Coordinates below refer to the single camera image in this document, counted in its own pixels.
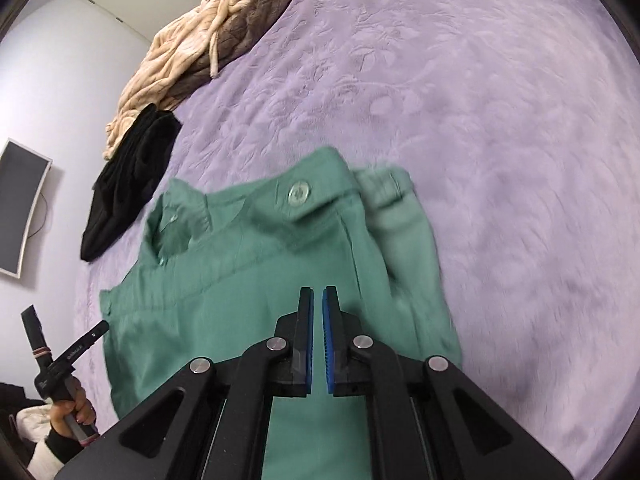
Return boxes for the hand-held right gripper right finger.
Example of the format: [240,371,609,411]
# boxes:
[322,285,577,480]

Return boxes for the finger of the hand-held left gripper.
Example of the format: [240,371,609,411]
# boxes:
[20,303,51,357]
[79,320,110,352]

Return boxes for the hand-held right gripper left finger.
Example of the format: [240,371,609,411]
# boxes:
[54,287,315,480]

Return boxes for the green button-up work jacket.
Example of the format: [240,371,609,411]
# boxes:
[99,146,464,480]

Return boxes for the person's left forearm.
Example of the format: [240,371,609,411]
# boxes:
[27,426,84,479]

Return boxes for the black folded clothes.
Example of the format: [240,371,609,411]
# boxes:
[80,104,183,263]

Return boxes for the person's left hand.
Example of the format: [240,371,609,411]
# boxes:
[49,376,98,442]

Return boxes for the dark cloth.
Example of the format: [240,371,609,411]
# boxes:
[0,381,48,413]

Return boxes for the white puffy jacket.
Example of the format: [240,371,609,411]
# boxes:
[14,404,57,442]

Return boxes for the white curved monitor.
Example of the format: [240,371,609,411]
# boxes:
[0,137,53,279]

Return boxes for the purple embossed blanket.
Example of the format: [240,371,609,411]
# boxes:
[72,0,640,480]

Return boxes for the beige knit garment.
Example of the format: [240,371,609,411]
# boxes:
[102,0,267,161]

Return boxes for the brown knit garment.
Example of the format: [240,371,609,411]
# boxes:
[170,0,299,111]

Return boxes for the black monitor cable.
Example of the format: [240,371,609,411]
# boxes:
[27,191,52,239]

